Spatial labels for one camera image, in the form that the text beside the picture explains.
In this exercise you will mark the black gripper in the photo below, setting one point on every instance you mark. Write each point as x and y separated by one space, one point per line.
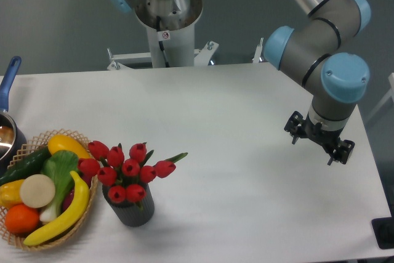
320 131

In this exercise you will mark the red tulip bouquet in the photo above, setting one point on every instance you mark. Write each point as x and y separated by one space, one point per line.
126 179

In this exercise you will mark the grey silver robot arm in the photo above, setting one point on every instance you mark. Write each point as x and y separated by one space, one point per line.
310 57

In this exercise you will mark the dark grey ribbed vase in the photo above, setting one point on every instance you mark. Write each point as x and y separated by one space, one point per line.
129 213

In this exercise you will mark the black device at table edge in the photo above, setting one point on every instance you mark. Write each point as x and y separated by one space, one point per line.
383 230

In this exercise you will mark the yellow banana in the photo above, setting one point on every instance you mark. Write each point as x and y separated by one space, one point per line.
67 219

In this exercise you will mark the purple red vegetable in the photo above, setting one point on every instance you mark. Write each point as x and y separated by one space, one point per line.
68 200

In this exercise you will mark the yellow lemon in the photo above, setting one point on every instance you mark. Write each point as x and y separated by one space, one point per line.
62 142

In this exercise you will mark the green bok choy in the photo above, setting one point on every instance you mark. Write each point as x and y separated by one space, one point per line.
58 168

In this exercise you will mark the beige round disc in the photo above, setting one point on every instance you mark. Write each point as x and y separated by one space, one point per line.
37 191

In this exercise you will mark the woven wicker basket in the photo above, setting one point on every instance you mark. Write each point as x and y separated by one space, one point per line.
36 143

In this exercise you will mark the green cucumber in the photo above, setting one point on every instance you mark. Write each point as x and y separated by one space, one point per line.
31 164

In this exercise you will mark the orange fruit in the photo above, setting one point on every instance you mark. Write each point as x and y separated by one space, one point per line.
21 219

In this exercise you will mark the yellow bell pepper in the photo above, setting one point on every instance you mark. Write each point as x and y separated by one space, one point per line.
10 194

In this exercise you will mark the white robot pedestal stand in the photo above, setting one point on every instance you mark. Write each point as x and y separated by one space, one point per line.
170 27

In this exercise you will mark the blue handled saucepan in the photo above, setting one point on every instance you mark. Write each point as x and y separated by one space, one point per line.
12 138

